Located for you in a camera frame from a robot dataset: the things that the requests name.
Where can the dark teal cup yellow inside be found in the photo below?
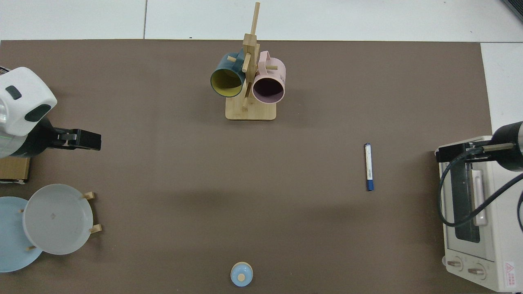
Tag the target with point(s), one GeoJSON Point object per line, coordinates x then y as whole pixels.
{"type": "Point", "coordinates": [226, 81]}

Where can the wooden plate rack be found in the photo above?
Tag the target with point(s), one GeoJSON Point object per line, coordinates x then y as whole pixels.
{"type": "Point", "coordinates": [96, 228]}

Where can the small blue round bell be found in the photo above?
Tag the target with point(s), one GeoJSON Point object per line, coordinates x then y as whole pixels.
{"type": "Point", "coordinates": [241, 274]}

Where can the grey plate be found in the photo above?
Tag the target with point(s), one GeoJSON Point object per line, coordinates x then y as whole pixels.
{"type": "Point", "coordinates": [57, 220]}

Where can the white marker with blue cap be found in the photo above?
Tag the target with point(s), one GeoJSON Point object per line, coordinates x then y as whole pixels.
{"type": "Point", "coordinates": [369, 163]}

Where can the dark grey slanted panel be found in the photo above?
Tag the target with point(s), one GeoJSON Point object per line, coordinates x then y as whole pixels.
{"type": "Point", "coordinates": [515, 8]}

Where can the brown table cloth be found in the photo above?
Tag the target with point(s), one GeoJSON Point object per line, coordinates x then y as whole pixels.
{"type": "Point", "coordinates": [245, 196]}

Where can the pink cup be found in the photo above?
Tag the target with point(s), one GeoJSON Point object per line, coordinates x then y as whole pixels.
{"type": "Point", "coordinates": [268, 90]}

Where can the pale toaster oven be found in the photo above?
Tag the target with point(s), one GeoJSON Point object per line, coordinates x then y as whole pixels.
{"type": "Point", "coordinates": [498, 228]}

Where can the light blue plate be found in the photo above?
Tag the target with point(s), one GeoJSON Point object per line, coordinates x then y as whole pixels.
{"type": "Point", "coordinates": [12, 241]}

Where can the wooden cup stand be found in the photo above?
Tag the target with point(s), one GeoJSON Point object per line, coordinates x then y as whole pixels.
{"type": "Point", "coordinates": [250, 111]}

